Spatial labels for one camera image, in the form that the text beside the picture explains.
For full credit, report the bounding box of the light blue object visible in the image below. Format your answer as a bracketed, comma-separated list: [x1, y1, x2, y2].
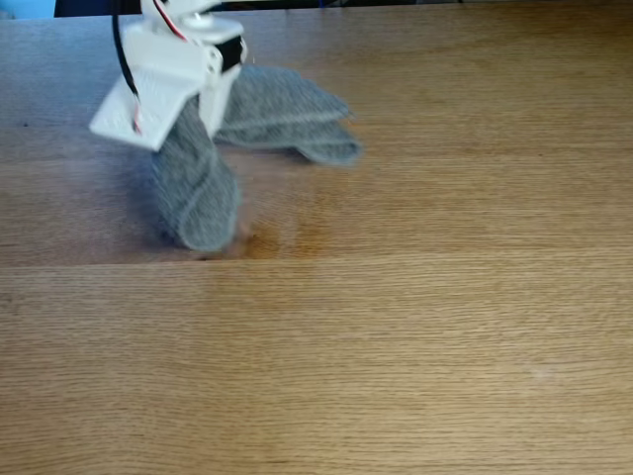
[0, 0, 55, 20]

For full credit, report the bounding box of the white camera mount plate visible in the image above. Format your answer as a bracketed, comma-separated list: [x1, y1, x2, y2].
[88, 66, 199, 152]

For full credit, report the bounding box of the grey microfibre cloth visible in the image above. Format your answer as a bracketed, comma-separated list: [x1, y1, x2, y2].
[150, 63, 365, 253]

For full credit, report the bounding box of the red white black servo wire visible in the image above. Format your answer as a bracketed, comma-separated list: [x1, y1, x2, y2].
[150, 0, 189, 44]

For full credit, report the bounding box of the black background panel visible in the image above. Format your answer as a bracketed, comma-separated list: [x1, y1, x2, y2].
[53, 0, 144, 18]

